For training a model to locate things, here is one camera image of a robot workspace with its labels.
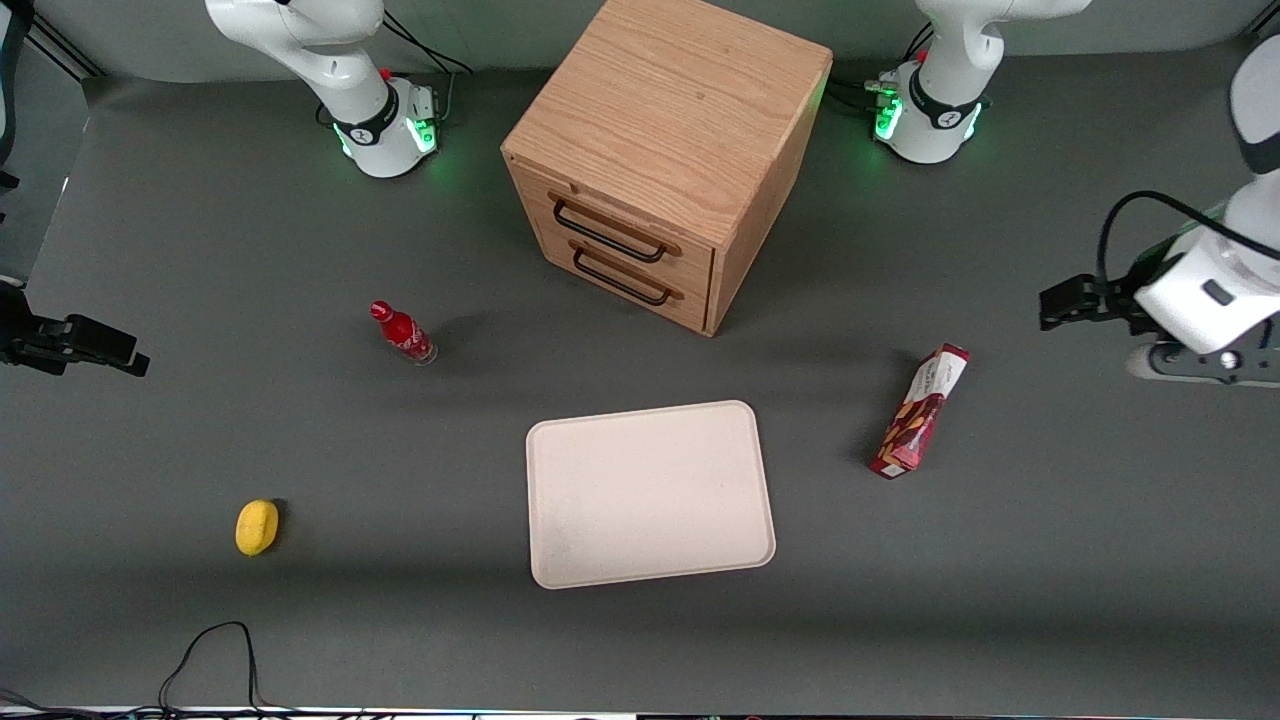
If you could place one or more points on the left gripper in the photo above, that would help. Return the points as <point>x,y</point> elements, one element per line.
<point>1118,297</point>

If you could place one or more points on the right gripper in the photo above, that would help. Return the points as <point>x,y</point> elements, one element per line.
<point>22,332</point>

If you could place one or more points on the red cookie box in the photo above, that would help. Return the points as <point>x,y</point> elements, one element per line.
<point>915,415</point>

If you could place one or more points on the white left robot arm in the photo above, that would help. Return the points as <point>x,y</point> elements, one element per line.
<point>955,45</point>

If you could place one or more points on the beige rectangular tray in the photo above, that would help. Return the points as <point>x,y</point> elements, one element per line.
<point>650,495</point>

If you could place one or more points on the yellow lemon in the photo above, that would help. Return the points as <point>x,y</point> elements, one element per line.
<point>256,527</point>

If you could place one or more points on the red cola bottle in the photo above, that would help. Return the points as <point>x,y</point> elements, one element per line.
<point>400,330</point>

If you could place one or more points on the wooden drawer front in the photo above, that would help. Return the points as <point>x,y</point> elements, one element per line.
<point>700,266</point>
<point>696,312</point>

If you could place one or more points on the wooden drawer cabinet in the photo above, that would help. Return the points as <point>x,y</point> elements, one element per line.
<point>680,100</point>

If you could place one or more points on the black diagonal frame bar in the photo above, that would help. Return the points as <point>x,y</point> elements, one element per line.
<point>65,48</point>
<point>1265,28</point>

